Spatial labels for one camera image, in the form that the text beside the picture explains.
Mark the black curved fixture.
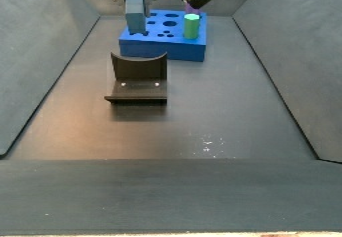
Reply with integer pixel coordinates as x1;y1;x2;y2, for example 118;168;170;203
105;54;167;104

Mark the green hexagonal prism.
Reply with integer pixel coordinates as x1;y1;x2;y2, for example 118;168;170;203
183;14;201;39

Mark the purple star prism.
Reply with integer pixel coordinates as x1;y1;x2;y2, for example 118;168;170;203
185;0;201;15

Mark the grey-blue rectangular block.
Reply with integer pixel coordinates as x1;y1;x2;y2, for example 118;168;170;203
126;0;146;34

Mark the blue foam shape board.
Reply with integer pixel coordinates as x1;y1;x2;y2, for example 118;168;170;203
119;10;208;62

